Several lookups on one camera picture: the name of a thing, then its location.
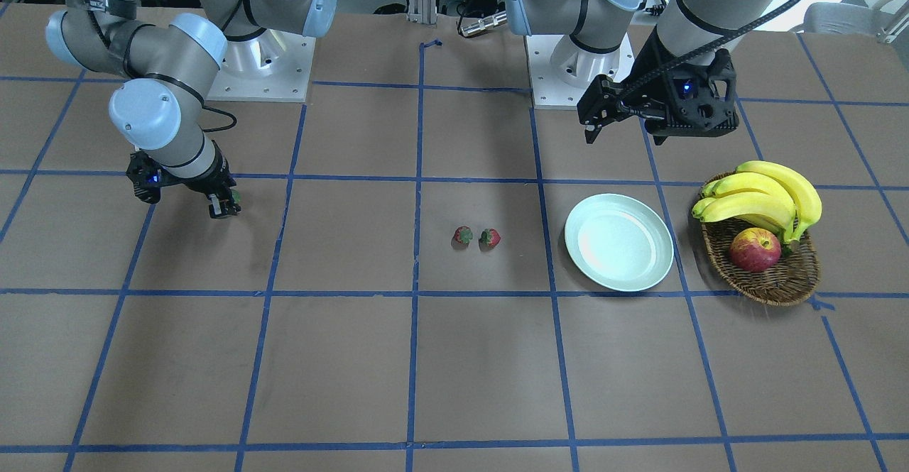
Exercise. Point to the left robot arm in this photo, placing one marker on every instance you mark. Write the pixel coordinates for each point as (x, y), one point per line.
(692, 30)

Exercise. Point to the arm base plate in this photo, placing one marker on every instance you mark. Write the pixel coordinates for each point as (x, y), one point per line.
(560, 72)
(273, 67)

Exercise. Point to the wicker basket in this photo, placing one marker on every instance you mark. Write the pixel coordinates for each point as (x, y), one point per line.
(791, 281)

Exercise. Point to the red apple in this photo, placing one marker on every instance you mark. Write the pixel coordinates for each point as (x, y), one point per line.
(755, 250)

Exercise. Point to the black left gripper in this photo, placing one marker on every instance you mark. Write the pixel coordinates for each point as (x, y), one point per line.
(650, 76)

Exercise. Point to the yellow banana bunch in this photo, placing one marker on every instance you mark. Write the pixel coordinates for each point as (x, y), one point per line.
(767, 195)

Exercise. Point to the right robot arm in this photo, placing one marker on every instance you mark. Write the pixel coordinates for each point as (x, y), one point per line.
(168, 74)

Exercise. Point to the light green plate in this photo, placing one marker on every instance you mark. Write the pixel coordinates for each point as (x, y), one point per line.
(619, 242)

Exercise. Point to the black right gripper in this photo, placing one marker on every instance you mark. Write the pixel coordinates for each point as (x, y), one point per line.
(204, 182)

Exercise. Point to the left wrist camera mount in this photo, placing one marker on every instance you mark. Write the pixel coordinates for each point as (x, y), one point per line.
(697, 101)

